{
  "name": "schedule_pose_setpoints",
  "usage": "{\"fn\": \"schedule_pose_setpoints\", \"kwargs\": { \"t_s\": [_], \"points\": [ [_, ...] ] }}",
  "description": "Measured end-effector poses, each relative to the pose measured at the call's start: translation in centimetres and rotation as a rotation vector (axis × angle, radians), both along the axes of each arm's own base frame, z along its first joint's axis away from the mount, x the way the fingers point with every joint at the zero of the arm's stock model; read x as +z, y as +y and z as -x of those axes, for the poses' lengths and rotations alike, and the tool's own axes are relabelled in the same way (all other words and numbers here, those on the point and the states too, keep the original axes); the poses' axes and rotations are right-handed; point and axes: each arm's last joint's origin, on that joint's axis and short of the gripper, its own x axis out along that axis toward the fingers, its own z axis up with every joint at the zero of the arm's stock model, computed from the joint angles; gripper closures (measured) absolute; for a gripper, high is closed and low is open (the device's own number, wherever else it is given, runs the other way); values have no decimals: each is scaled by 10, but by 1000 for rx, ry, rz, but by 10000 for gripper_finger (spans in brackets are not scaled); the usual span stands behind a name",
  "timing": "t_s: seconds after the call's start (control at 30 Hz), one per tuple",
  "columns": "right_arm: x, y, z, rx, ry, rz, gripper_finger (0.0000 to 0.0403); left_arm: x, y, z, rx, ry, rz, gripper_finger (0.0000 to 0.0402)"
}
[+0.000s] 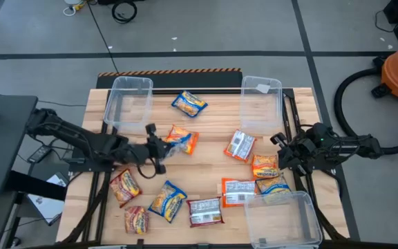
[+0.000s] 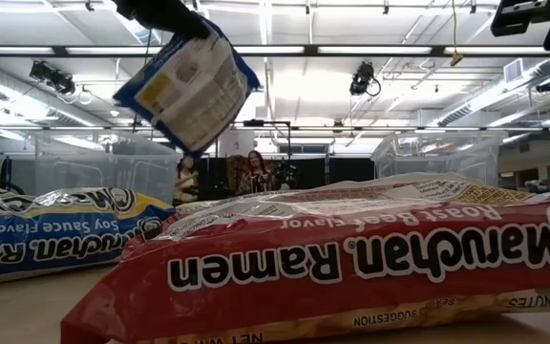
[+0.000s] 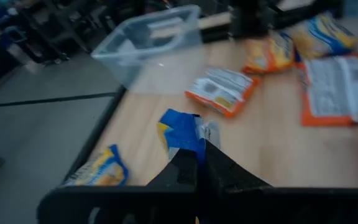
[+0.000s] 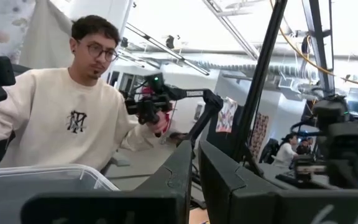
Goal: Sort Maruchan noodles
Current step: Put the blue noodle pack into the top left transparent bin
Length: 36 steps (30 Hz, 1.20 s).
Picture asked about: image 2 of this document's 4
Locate person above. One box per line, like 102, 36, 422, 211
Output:
174, 155, 201, 204
239, 149, 276, 195

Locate long ceiling light rail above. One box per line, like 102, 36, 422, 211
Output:
0, 44, 550, 58

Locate yellow hanging cord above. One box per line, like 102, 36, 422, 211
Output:
450, 0, 465, 67

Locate white container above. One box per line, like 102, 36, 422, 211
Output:
217, 128, 256, 159

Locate black room partition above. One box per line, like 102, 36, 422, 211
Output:
193, 156, 376, 192

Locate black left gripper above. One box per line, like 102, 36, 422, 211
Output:
111, 0, 212, 40

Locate black ceiling-hung camera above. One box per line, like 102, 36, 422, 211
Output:
29, 59, 78, 97
349, 60, 382, 97

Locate red roast beef ramen pack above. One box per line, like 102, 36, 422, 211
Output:
59, 171, 550, 344

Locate clear plastic bin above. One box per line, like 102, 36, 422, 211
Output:
370, 129, 508, 190
33, 129, 183, 205

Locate blue soy sauce ramen pack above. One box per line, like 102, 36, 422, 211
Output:
112, 16, 262, 157
0, 183, 177, 288

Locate silver ventilation duct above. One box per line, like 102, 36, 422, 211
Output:
0, 56, 112, 128
439, 56, 550, 126

